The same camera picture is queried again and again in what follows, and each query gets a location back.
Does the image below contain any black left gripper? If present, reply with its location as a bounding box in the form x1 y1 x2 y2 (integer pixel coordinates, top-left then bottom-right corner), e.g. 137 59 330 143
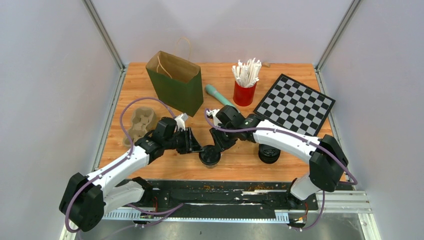
164 127 205 155

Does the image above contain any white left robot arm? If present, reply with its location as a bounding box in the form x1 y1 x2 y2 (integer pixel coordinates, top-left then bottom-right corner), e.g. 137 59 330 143
59 113 203 232

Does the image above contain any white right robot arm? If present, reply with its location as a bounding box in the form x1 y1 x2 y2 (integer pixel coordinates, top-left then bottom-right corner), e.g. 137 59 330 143
205 111 348 209

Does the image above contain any red cup holder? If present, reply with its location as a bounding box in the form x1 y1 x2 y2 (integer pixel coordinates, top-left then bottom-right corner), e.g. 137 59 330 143
233 81 257 107

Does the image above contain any teal handheld massager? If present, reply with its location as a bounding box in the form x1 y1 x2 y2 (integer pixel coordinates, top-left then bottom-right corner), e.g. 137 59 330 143
204 84 236 108

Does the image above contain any grey cardboard cup carrier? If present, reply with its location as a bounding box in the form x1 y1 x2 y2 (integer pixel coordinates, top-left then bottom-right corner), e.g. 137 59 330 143
127 106 157 143

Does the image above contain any green paper bag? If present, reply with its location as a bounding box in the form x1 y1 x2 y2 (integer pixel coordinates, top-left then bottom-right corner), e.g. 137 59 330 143
145 50 204 117

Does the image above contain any white wrapped straws bundle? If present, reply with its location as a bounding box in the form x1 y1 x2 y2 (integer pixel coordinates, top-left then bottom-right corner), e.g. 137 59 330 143
231 58 262 88

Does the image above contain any black white chessboard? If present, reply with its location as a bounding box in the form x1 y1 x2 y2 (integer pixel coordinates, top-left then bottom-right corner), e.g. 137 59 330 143
253 74 336 137

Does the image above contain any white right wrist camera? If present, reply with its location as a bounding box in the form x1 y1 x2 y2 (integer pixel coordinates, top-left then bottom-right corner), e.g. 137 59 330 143
205 109 222 127

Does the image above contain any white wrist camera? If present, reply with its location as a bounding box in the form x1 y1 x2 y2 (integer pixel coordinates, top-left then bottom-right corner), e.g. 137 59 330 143
174 113 189 131
205 109 222 127

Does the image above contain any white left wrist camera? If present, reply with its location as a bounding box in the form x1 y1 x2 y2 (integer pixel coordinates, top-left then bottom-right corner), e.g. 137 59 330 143
174 113 189 131

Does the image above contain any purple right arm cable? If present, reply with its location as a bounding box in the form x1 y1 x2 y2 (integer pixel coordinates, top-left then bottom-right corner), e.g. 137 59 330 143
204 107 359 186

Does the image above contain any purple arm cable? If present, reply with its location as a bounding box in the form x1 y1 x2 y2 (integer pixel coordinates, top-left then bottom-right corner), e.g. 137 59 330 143
64 96 178 234
204 107 359 186

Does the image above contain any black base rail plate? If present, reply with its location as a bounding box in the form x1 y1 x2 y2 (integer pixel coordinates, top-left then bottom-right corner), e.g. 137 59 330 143
133 179 319 220

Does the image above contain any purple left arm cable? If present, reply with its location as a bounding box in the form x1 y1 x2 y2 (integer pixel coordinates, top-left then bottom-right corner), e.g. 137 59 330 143
64 96 178 234

